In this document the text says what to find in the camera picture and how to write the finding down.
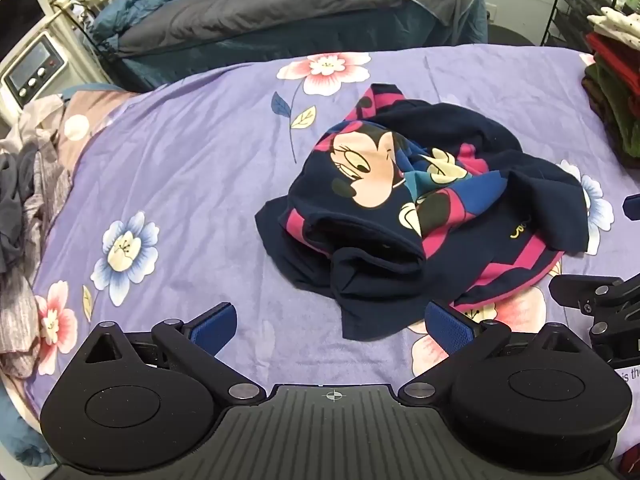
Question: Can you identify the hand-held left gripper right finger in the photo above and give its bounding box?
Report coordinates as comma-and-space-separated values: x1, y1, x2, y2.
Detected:
397, 300, 597, 405

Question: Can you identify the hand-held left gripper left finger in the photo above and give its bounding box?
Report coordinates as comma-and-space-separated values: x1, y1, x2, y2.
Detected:
75, 302, 267, 404

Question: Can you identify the navy cartoon print shirt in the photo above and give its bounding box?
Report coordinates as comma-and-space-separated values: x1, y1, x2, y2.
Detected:
254, 84, 591, 342

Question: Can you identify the pile of grey clothes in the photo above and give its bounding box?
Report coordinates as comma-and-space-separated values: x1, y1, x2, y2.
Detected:
0, 94, 76, 381

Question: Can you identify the green folded garment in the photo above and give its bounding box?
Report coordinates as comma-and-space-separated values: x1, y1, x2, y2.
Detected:
583, 62, 640, 161

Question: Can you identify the dark maroon folded garment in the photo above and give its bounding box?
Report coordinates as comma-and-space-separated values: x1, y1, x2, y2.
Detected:
581, 74, 640, 172

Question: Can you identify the red folded garment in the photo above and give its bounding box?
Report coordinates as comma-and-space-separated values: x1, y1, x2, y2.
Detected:
585, 32, 640, 70

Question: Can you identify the purple floral bedsheet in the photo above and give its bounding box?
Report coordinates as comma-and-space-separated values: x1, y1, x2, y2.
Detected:
22, 42, 640, 413

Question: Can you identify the cream dotted folded garment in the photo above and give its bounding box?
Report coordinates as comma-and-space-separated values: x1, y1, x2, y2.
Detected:
587, 6, 640, 45

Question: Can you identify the black round stool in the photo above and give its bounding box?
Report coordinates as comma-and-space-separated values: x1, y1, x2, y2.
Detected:
487, 25, 537, 47

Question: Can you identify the teal cloth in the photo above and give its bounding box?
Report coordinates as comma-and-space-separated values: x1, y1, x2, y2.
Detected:
0, 384, 53, 467

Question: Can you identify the brown dotted pillow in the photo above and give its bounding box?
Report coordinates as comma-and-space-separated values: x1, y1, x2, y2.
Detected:
52, 84, 143, 173

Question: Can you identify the bed with teal skirt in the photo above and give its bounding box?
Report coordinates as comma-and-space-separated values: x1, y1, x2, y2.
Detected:
97, 0, 490, 95

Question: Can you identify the white machine with display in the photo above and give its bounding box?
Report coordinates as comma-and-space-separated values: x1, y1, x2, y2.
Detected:
0, 30, 87, 128

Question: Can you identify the black wire rack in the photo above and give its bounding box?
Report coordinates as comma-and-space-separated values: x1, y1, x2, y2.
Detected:
540, 0, 640, 55

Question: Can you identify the black coiled cable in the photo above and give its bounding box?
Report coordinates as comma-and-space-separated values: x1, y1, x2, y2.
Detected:
64, 4, 110, 58

